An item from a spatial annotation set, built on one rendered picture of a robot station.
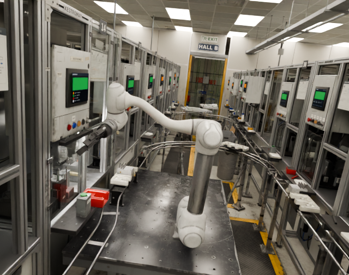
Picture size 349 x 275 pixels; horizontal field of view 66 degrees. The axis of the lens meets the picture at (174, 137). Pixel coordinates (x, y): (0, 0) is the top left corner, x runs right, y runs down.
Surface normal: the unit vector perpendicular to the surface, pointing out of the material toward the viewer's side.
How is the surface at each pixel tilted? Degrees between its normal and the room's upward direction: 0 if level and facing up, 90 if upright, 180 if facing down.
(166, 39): 90
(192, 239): 97
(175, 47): 90
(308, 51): 90
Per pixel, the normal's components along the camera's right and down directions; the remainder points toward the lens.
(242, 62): -0.10, 0.22
